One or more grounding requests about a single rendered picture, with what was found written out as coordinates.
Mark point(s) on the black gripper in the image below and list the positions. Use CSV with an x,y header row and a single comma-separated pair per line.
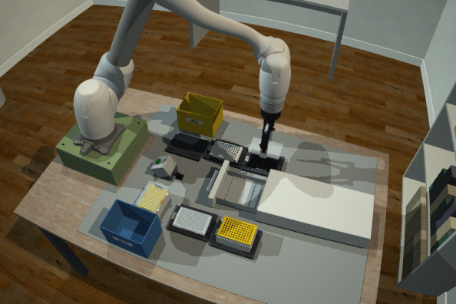
x,y
269,119

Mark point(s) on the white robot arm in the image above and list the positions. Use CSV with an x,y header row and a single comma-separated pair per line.
x,y
95,105

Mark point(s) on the large grey bench mat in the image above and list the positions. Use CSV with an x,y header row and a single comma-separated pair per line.
x,y
288,267

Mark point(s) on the black multi-well plate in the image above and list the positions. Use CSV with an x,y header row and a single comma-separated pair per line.
x,y
264,164

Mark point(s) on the blue open-top bin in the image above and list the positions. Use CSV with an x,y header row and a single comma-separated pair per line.
x,y
126,225

